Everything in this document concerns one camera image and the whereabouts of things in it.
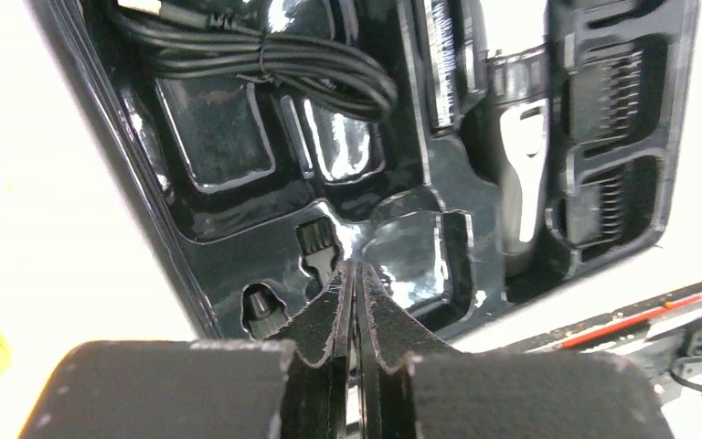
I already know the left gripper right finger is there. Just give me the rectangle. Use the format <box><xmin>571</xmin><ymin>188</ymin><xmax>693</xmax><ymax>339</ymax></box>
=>
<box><xmin>356</xmin><ymin>262</ymin><xmax>673</xmax><ymax>438</ymax></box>

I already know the silver trimmer head in tray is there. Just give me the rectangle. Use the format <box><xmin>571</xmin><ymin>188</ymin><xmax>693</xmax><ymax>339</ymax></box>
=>
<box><xmin>418</xmin><ymin>1</ymin><xmax>458</xmax><ymax>133</ymax></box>

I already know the black cleaning brush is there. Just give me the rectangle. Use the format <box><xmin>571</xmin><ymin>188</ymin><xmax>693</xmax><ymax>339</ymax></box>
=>
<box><xmin>295</xmin><ymin>217</ymin><xmax>341</xmax><ymax>288</ymax></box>

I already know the small clear oil bottle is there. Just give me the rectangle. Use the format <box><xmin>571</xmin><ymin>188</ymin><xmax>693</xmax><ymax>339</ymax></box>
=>
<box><xmin>241</xmin><ymin>284</ymin><xmax>288</xmax><ymax>340</ymax></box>

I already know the black clipper guard comb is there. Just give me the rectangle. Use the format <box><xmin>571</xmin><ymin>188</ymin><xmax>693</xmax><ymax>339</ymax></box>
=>
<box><xmin>569</xmin><ymin>43</ymin><xmax>644</xmax><ymax>145</ymax></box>

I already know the white box with black tray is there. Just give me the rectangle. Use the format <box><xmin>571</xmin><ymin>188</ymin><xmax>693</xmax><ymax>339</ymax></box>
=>
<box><xmin>28</xmin><ymin>1</ymin><xmax>699</xmax><ymax>340</ymax></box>

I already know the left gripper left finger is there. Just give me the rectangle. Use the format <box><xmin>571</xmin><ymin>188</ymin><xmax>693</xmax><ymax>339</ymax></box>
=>
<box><xmin>20</xmin><ymin>262</ymin><xmax>355</xmax><ymax>438</ymax></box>

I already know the black silver hair clipper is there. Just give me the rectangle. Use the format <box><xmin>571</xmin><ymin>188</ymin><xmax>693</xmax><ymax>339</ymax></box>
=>
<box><xmin>465</xmin><ymin>0</ymin><xmax>555</xmax><ymax>277</ymax></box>

